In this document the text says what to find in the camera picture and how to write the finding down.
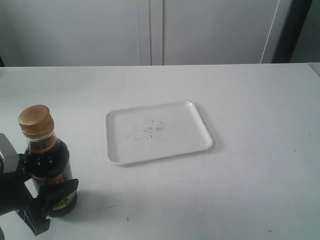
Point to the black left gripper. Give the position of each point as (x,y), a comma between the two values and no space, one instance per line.
(16,197)

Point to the dark soy sauce bottle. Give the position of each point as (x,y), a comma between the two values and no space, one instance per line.
(46,156)

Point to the white rectangular plastic tray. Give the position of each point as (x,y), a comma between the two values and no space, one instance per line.
(149,133)

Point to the white cabinet doors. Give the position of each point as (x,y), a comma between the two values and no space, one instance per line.
(37,33)

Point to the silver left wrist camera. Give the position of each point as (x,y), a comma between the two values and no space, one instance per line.
(9,158)

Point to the dark vertical post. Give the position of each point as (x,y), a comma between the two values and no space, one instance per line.
(291,30)

